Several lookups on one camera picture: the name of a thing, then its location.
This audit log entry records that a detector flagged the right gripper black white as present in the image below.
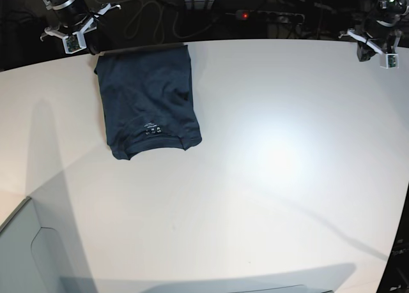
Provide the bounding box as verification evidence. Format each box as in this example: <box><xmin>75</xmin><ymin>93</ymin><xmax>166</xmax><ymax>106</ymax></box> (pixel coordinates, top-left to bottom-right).
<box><xmin>40</xmin><ymin>0</ymin><xmax>121</xmax><ymax>56</ymax></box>

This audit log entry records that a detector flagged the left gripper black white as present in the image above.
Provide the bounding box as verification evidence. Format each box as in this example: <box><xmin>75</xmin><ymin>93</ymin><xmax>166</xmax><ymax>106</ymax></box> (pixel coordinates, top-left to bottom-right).
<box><xmin>338</xmin><ymin>18</ymin><xmax>402</xmax><ymax>62</ymax></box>

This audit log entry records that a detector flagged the dark blue T-shirt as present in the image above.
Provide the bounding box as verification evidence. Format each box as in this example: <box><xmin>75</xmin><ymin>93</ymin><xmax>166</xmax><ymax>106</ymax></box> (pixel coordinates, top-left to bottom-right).
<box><xmin>94</xmin><ymin>45</ymin><xmax>202</xmax><ymax>160</ymax></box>

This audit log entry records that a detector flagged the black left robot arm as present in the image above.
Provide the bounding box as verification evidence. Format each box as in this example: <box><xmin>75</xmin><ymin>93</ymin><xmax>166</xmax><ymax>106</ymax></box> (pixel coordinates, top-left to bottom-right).
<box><xmin>339</xmin><ymin>0</ymin><xmax>408</xmax><ymax>69</ymax></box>

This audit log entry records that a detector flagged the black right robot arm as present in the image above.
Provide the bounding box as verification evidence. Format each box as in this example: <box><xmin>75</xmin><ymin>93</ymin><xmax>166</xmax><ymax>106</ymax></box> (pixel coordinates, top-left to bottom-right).
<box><xmin>40</xmin><ymin>0</ymin><xmax>121</xmax><ymax>55</ymax></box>

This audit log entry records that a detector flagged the white power strip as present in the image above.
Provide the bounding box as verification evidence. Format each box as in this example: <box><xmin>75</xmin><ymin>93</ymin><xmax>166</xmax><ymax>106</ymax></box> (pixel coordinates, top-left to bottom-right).
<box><xmin>235</xmin><ymin>10</ymin><xmax>305</xmax><ymax>25</ymax></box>

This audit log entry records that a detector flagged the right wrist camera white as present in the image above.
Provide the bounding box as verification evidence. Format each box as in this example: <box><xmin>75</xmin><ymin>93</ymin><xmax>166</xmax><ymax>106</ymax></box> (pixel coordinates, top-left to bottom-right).
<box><xmin>63</xmin><ymin>34</ymin><xmax>87</xmax><ymax>54</ymax></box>

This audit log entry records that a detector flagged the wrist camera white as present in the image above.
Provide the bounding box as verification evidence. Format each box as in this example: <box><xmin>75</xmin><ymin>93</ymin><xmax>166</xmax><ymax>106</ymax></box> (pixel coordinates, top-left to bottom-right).
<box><xmin>380</xmin><ymin>53</ymin><xmax>399</xmax><ymax>69</ymax></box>
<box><xmin>63</xmin><ymin>34</ymin><xmax>87</xmax><ymax>54</ymax></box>

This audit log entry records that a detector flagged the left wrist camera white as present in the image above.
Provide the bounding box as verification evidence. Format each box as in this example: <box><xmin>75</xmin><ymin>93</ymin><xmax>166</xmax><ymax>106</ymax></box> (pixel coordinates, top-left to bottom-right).
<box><xmin>380</xmin><ymin>53</ymin><xmax>399</xmax><ymax>69</ymax></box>

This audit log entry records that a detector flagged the grey looped cable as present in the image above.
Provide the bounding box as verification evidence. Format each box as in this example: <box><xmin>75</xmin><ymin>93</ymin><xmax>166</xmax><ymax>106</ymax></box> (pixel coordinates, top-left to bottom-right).
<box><xmin>123</xmin><ymin>0</ymin><xmax>221</xmax><ymax>40</ymax></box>

